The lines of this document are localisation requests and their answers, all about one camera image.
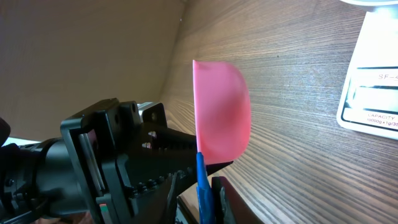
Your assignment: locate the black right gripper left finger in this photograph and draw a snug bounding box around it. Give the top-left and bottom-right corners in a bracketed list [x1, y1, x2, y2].
[155, 172, 183, 224]

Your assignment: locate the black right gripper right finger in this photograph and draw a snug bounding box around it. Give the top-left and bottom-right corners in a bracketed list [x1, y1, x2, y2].
[211, 176, 263, 224]

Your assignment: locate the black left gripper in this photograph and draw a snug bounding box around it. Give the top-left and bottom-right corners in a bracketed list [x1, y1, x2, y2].
[60, 98, 197, 223]

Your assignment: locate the pink scoop with blue handle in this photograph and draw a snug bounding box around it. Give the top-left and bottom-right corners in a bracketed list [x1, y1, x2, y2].
[192, 60, 251, 223]

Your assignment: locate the white digital kitchen scale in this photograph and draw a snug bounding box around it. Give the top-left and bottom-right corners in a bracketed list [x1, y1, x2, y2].
[336, 3, 397, 139]

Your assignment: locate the white bowl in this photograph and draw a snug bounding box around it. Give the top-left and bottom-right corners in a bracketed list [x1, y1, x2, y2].
[341, 0, 397, 6]

